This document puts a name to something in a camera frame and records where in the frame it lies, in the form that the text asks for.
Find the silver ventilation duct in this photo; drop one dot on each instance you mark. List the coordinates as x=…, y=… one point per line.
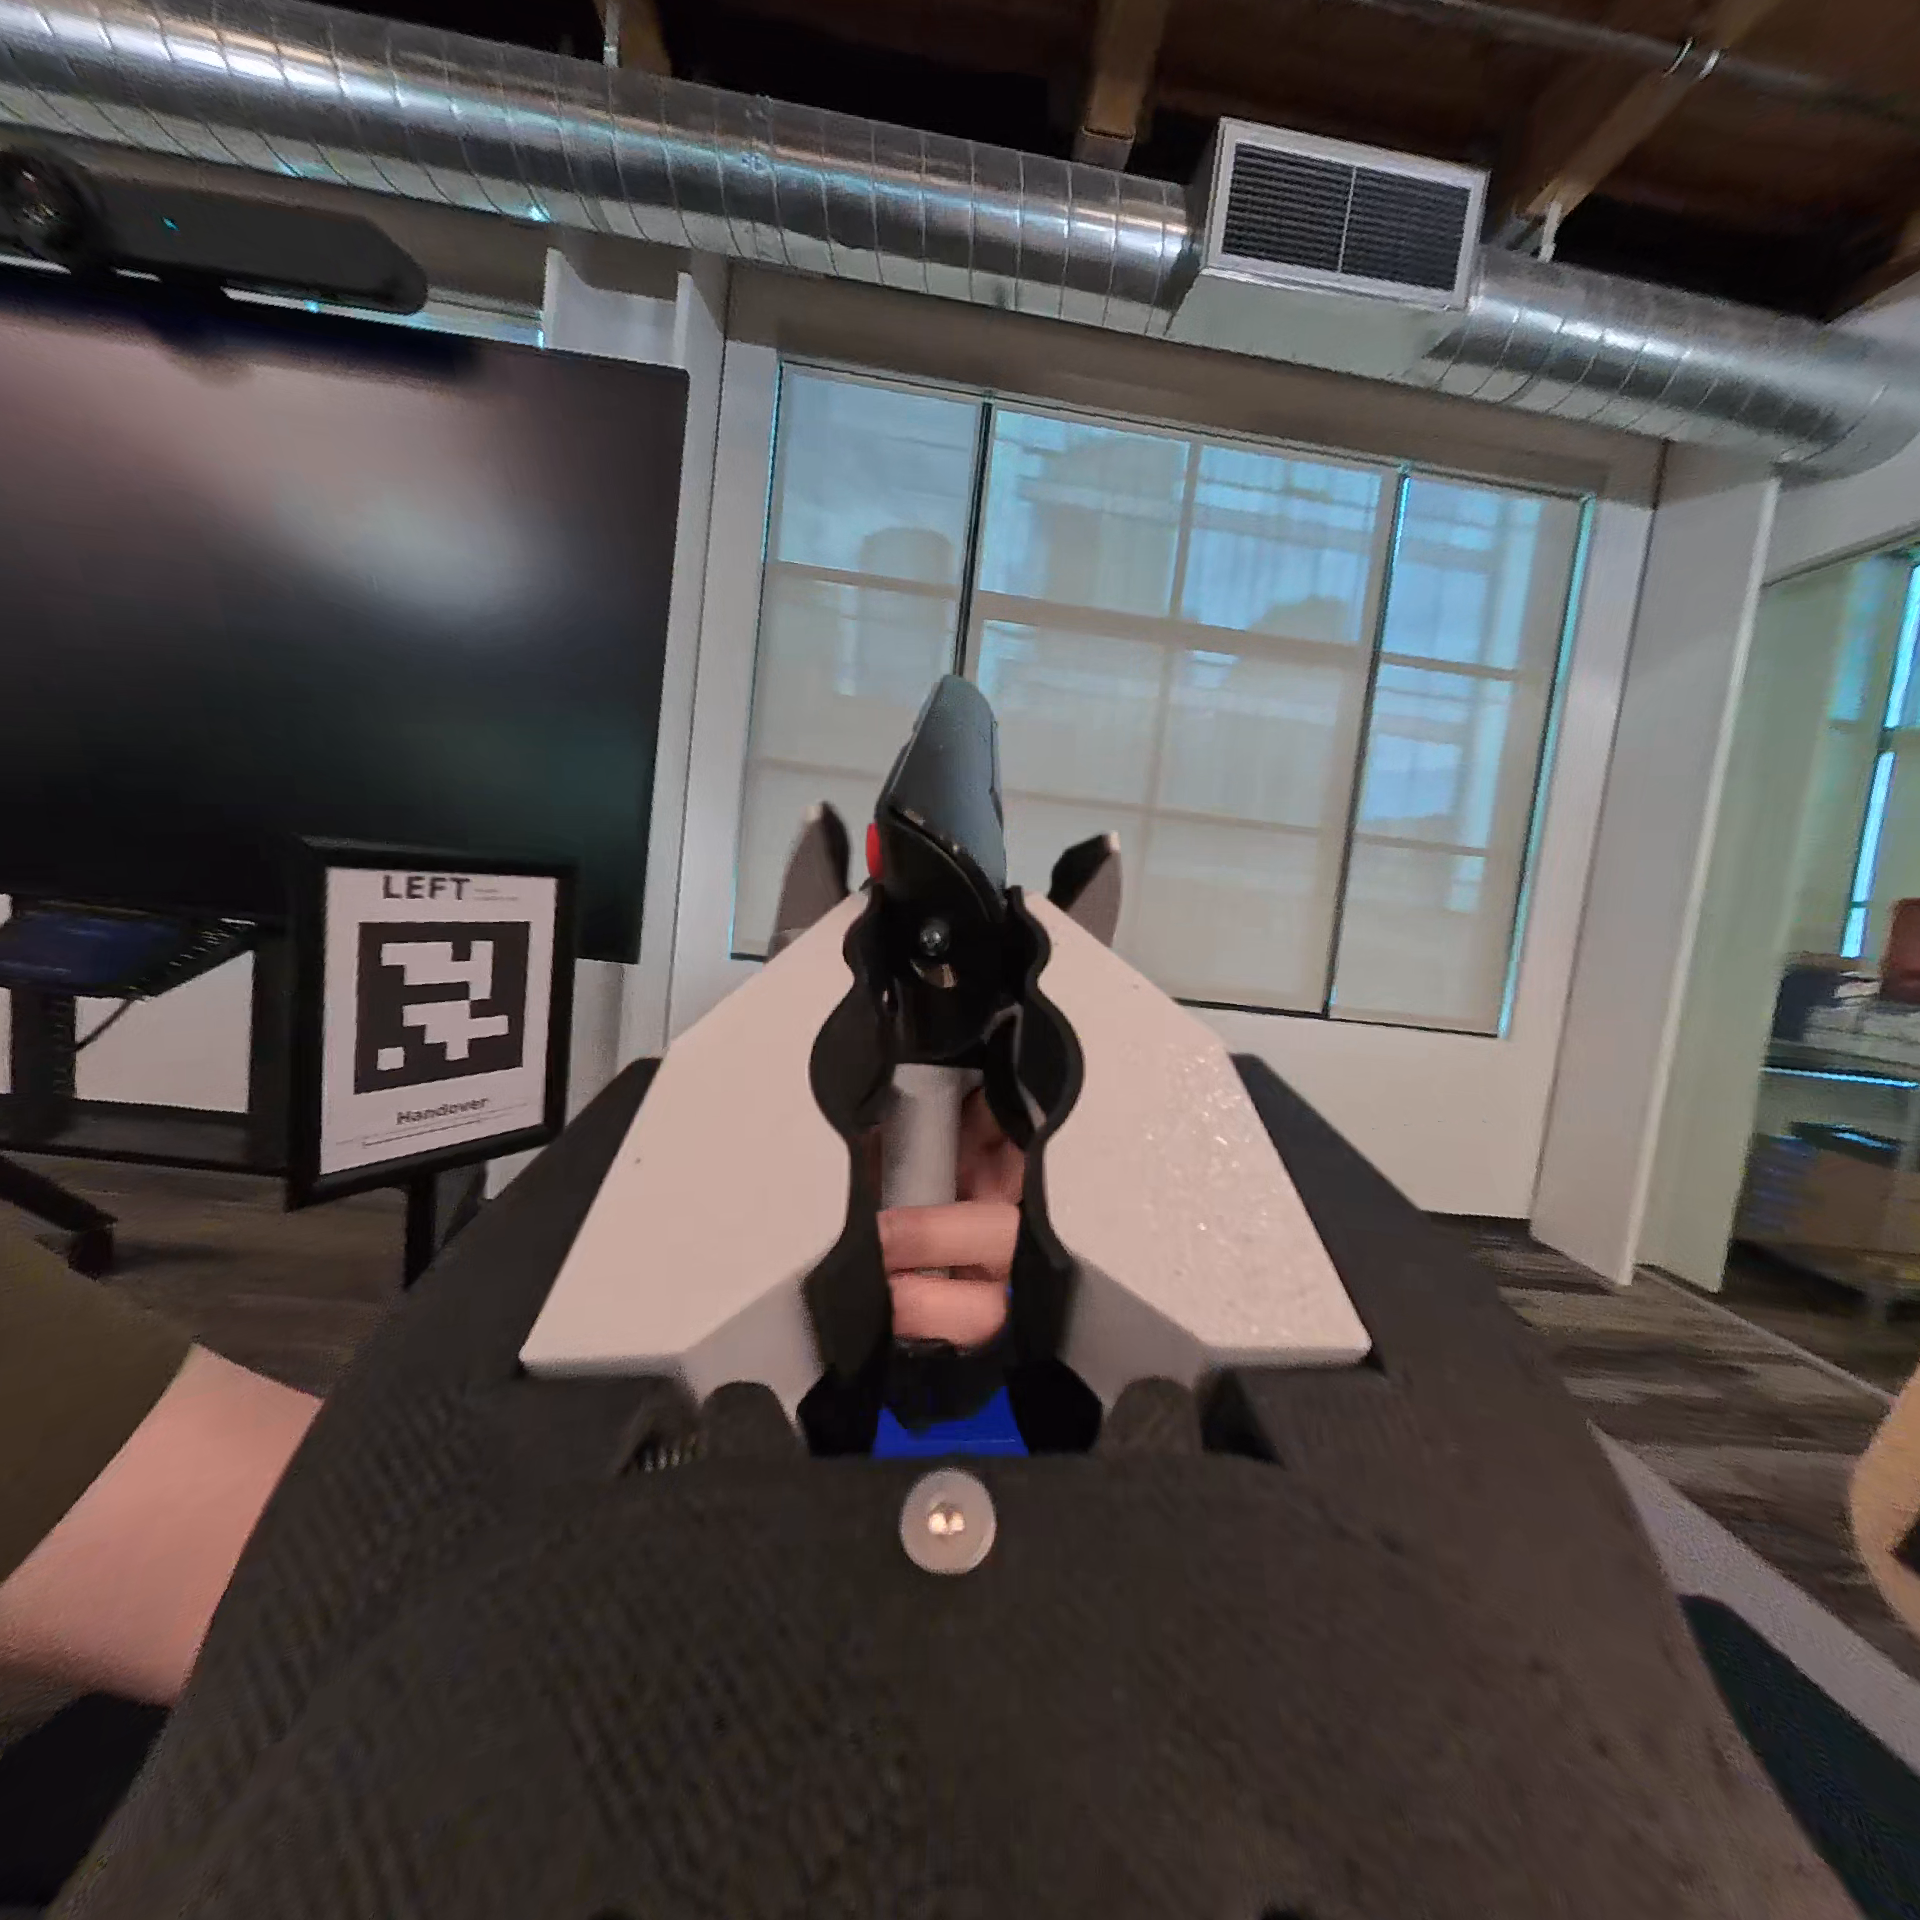
x=601, y=135

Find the large paned window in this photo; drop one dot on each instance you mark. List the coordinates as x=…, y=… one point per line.
x=1171, y=675

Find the red boxy object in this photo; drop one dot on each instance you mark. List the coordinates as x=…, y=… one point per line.
x=1906, y=945

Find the large black wall screen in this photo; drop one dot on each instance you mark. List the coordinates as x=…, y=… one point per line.
x=301, y=600

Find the blue plastic bin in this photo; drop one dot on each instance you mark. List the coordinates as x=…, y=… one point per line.
x=945, y=1437

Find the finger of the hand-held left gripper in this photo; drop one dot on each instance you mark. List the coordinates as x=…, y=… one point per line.
x=1095, y=893
x=813, y=885

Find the person's left forearm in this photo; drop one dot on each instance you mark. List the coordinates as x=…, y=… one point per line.
x=135, y=1515

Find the white air vent box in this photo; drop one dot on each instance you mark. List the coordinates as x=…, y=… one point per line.
x=1335, y=225

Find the black video bar camera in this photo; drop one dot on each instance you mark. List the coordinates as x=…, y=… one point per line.
x=225, y=241

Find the grey shelf with boxes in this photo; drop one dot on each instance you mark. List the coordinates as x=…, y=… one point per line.
x=1839, y=1185

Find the black table mat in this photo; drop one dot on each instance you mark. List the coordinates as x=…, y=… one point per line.
x=1801, y=1710

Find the black sign stand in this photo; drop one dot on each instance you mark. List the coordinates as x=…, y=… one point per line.
x=428, y=1224

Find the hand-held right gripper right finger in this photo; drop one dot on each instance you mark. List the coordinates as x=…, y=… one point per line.
x=1202, y=1231

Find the white marker sign board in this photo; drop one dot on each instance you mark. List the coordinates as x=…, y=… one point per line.
x=436, y=1019

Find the small tablet screen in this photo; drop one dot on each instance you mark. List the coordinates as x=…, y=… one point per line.
x=107, y=945

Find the black tablet stand pole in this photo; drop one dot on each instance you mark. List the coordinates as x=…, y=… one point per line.
x=44, y=1095

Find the instruction sheet display board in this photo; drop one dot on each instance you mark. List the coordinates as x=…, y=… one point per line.
x=1892, y=1499

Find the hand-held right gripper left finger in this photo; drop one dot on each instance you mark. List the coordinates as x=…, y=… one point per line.
x=675, y=1231

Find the person's left hand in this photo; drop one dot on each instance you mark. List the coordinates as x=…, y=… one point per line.
x=945, y=1261

